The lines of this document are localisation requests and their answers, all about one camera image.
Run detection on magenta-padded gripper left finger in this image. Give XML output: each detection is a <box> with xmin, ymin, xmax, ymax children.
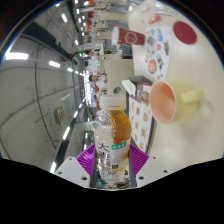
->
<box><xmin>54</xmin><ymin>143</ymin><xmax>98</xmax><ymax>188</ymax></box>

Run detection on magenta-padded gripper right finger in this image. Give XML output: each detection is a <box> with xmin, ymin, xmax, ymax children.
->
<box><xmin>128</xmin><ymin>143</ymin><xmax>170</xmax><ymax>188</ymax></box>

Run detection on clear tea bottle white cap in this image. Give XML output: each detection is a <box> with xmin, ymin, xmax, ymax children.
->
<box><xmin>93</xmin><ymin>94</ymin><xmax>132</xmax><ymax>183</ymax></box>

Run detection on printed paper tray liner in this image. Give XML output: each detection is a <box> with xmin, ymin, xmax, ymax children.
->
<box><xmin>128</xmin><ymin>83</ymin><xmax>155</xmax><ymax>153</ymax></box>

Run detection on ceiling air conditioner unit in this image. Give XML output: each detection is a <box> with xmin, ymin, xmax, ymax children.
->
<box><xmin>54</xmin><ymin>105</ymin><xmax>68</xmax><ymax>126</ymax></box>

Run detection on yellow mug pink inside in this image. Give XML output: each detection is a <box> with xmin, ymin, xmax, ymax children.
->
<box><xmin>148</xmin><ymin>79</ymin><xmax>205</xmax><ymax>125</ymax></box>

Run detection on brown fried food piece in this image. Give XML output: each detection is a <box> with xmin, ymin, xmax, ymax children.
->
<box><xmin>141</xmin><ymin>90</ymin><xmax>151</xmax><ymax>104</ymax></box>

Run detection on crumpled white napkin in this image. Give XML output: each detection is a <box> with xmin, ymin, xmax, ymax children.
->
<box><xmin>121</xmin><ymin>79</ymin><xmax>138</xmax><ymax>98</ymax></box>

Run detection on dark grey food tray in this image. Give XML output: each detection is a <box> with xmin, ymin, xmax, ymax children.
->
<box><xmin>121</xmin><ymin>74</ymin><xmax>158</xmax><ymax>154</ymax></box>

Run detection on person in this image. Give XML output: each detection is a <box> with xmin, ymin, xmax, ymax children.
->
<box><xmin>88</xmin><ymin>73</ymin><xmax>108</xmax><ymax>93</ymax></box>
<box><xmin>84</xmin><ymin>49</ymin><xmax>101</xmax><ymax>66</ymax></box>

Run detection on beige chair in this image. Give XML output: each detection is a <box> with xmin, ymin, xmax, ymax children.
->
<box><xmin>103</xmin><ymin>54</ymin><xmax>135</xmax><ymax>98</ymax></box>

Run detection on white picture leaflet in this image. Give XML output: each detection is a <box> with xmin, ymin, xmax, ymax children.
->
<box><xmin>142</xmin><ymin>25</ymin><xmax>173</xmax><ymax>81</ymax></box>

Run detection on ceiling lights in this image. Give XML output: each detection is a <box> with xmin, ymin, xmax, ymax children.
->
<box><xmin>4</xmin><ymin>0</ymin><xmax>98</xmax><ymax>174</ymax></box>

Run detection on red paper cup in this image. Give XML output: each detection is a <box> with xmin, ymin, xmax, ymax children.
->
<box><xmin>111</xmin><ymin>26</ymin><xmax>147</xmax><ymax>46</ymax></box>

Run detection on flat round red coaster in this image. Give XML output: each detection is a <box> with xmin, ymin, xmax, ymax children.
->
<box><xmin>172</xmin><ymin>20</ymin><xmax>198</xmax><ymax>45</ymax></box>

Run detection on small red packet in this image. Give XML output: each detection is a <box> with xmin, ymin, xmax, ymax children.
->
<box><xmin>148</xmin><ymin>13</ymin><xmax>162</xmax><ymax>25</ymax></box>

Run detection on group of beige chairs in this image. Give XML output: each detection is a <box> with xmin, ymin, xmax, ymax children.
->
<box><xmin>86</xmin><ymin>0</ymin><xmax>134</xmax><ymax>54</ymax></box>

